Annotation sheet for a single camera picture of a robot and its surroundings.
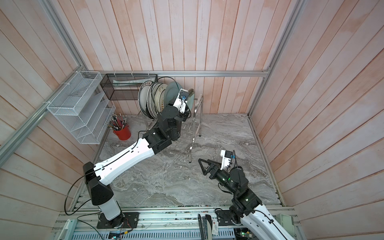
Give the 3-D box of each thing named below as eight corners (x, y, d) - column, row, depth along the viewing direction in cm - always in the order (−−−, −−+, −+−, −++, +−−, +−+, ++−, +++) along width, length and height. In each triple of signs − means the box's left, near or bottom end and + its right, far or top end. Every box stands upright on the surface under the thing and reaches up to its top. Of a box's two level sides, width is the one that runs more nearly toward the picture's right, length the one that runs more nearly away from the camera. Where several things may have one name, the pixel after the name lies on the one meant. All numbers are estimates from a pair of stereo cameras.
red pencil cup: (118, 140, 107) (112, 131, 99) (121, 134, 111) (115, 125, 103) (129, 140, 107) (124, 131, 99) (131, 134, 111) (126, 125, 103)
